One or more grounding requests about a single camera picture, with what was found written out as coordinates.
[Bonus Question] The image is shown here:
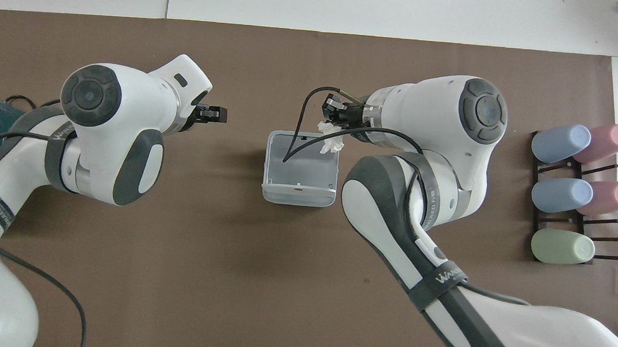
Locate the grey plastic bin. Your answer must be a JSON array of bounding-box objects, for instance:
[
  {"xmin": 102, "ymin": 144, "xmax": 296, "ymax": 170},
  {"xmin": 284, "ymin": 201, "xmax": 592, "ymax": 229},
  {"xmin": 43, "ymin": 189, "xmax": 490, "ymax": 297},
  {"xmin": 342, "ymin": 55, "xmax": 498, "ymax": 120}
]
[{"xmin": 260, "ymin": 130, "xmax": 342, "ymax": 208}]

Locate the green plastic cup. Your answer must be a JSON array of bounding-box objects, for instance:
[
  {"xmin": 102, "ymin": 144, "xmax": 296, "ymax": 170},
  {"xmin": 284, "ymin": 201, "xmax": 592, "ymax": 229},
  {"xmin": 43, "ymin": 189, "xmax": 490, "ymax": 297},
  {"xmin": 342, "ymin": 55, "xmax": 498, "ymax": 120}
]
[{"xmin": 530, "ymin": 228, "xmax": 597, "ymax": 267}]

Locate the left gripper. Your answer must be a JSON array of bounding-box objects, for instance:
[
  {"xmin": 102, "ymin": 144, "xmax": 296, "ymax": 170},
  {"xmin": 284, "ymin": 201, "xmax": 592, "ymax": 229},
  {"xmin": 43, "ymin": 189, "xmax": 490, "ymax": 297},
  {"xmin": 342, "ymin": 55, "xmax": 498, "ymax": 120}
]
[{"xmin": 180, "ymin": 101, "xmax": 210, "ymax": 135}]

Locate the pink plastic cup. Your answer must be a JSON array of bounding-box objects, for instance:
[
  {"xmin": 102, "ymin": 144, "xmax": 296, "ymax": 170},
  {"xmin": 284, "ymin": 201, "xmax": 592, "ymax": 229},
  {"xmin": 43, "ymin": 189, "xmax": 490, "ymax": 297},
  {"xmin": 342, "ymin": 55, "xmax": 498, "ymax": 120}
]
[
  {"xmin": 572, "ymin": 122, "xmax": 618, "ymax": 166},
  {"xmin": 576, "ymin": 179, "xmax": 618, "ymax": 218}
]

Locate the white tissue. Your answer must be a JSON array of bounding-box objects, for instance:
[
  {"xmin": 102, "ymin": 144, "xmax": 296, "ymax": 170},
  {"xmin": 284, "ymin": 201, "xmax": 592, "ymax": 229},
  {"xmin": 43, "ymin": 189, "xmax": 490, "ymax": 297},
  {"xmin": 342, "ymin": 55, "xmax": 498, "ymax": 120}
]
[{"xmin": 315, "ymin": 120, "xmax": 347, "ymax": 156}]

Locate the black cup rack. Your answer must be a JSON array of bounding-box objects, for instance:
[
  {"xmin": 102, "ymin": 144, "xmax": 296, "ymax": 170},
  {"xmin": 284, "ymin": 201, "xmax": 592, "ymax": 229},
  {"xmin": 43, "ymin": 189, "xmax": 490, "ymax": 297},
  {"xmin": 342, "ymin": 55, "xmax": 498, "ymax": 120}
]
[{"xmin": 523, "ymin": 130, "xmax": 618, "ymax": 267}]

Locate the black cable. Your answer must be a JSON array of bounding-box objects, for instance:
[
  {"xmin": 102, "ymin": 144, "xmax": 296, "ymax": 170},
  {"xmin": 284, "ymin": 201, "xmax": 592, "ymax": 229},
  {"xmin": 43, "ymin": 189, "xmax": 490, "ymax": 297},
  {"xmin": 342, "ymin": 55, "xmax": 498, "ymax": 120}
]
[
  {"xmin": 0, "ymin": 129, "xmax": 100, "ymax": 347},
  {"xmin": 282, "ymin": 84, "xmax": 434, "ymax": 173}
]

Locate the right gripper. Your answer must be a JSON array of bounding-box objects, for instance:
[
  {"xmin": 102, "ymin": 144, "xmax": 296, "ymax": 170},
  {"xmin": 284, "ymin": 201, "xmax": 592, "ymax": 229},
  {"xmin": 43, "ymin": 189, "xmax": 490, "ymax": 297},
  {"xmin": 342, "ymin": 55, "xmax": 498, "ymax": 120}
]
[{"xmin": 320, "ymin": 93, "xmax": 369, "ymax": 132}]

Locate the blue plastic cup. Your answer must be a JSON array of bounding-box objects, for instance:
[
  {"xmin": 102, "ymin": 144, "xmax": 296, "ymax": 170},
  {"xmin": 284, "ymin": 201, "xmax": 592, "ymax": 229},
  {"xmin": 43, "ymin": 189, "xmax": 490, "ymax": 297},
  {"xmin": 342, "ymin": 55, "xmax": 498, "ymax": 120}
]
[
  {"xmin": 530, "ymin": 122, "xmax": 592, "ymax": 166},
  {"xmin": 530, "ymin": 176, "xmax": 594, "ymax": 216}
]

